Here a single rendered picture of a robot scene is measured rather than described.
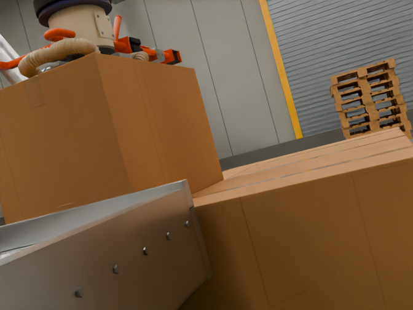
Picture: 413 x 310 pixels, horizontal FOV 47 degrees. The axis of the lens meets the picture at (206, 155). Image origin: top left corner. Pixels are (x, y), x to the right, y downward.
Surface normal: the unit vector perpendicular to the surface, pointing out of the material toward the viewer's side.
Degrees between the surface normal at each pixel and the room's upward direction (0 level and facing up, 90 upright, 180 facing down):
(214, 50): 90
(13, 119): 90
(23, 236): 90
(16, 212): 90
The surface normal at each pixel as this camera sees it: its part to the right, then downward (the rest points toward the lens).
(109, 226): 0.90, -0.24
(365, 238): -0.34, 0.10
